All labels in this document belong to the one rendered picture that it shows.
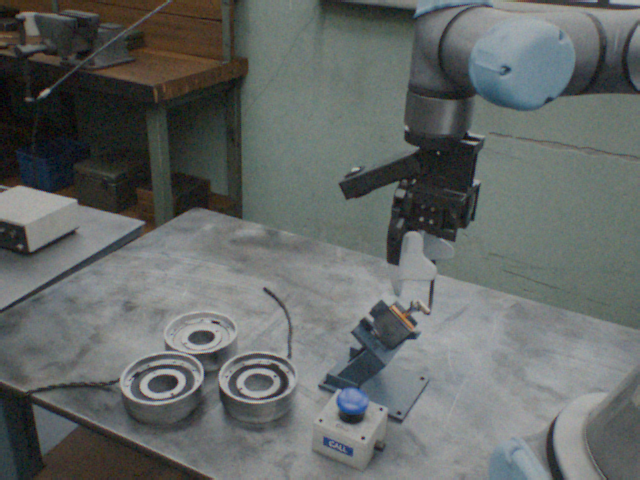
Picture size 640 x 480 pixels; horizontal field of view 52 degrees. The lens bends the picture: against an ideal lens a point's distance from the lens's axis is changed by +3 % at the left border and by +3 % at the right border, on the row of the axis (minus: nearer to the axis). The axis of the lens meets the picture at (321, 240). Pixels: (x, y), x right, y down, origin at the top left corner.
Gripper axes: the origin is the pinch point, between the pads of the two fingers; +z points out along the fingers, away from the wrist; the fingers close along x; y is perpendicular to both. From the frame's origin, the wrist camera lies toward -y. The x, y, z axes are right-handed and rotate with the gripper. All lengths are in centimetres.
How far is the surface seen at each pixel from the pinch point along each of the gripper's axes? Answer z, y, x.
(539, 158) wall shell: 30, -11, 149
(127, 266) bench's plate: 18, -55, 5
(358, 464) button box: 17.2, 2.9, -15.5
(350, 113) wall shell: 26, -81, 146
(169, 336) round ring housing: 15.1, -30.9, -10.4
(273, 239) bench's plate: 18, -39, 29
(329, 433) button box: 14.3, -1.1, -15.6
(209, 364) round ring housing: 16.2, -22.8, -11.3
